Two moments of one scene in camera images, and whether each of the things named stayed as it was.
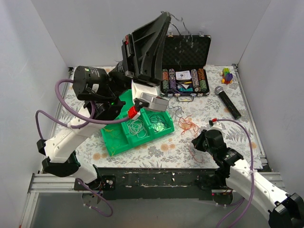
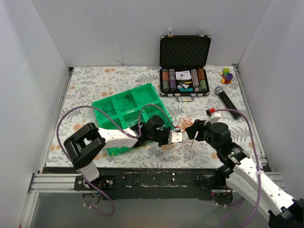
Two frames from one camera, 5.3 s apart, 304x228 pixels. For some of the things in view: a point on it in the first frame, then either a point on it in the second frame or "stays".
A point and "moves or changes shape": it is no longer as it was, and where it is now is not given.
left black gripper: [129, 56] → [165, 137]
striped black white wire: [181, 20] moves or changes shape
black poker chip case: [184, 74] stays
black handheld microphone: [219, 90] stays
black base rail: [163, 184] stays
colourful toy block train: [227, 77] stays
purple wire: [175, 106] moves or changes shape
